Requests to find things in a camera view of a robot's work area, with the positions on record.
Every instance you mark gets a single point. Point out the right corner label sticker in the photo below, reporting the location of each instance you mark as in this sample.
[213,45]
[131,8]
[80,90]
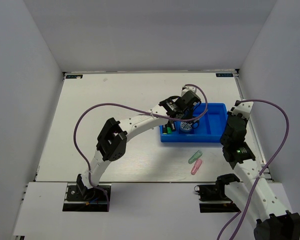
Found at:
[224,75]

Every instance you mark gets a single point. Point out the yellow capped black highlighter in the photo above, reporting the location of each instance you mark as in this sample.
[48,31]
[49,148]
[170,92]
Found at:
[165,129]

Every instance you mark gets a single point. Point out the pink translucent marker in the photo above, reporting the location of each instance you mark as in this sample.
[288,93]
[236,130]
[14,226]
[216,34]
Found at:
[196,166]

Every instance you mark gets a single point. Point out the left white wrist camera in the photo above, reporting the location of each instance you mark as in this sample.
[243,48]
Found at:
[187,88]

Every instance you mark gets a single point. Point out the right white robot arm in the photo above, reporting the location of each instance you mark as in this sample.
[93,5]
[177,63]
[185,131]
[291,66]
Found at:
[247,186]

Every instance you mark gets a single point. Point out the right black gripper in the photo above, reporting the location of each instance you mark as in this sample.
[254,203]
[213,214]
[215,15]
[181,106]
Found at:
[229,114]

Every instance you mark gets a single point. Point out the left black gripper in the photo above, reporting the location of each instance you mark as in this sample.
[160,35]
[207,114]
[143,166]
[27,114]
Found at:
[191,115]

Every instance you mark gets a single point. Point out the green translucent marker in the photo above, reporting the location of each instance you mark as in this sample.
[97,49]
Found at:
[195,157]

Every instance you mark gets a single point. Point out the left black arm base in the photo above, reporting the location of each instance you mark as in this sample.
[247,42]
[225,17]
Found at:
[94,201]

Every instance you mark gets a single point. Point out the blue divided plastic bin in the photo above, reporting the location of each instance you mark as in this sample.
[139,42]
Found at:
[210,129]

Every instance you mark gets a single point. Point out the orange capped black highlighter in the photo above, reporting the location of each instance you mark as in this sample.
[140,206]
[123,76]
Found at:
[173,126]

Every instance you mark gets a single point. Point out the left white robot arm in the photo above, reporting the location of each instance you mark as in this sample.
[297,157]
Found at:
[115,134]

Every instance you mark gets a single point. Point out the corner label sticker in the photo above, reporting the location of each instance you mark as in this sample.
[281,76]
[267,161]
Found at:
[224,75]
[74,76]

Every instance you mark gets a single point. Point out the black handled scissors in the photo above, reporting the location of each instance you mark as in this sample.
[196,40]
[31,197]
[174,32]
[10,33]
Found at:
[195,124]

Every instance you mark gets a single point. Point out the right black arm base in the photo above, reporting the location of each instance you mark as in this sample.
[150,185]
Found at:
[213,200]

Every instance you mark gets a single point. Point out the left corner label sticker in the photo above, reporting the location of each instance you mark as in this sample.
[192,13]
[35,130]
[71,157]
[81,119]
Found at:
[74,76]

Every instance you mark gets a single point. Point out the round blue patterned tin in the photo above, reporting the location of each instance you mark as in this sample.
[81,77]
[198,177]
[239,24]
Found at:
[185,127]

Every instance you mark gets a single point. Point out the green capped black highlighter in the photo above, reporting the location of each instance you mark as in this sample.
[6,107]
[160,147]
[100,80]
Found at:
[168,128]

